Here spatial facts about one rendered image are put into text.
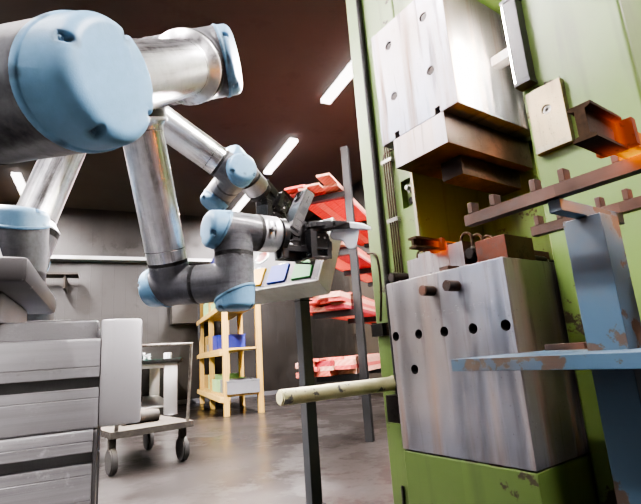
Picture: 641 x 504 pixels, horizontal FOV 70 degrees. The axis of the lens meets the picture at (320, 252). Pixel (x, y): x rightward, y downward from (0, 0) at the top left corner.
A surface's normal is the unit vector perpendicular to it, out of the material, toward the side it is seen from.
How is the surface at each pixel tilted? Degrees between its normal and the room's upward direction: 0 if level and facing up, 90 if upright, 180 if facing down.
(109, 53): 95
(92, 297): 90
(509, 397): 90
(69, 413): 90
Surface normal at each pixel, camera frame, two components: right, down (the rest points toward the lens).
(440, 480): -0.82, -0.07
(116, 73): 0.96, -0.04
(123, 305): 0.41, -0.23
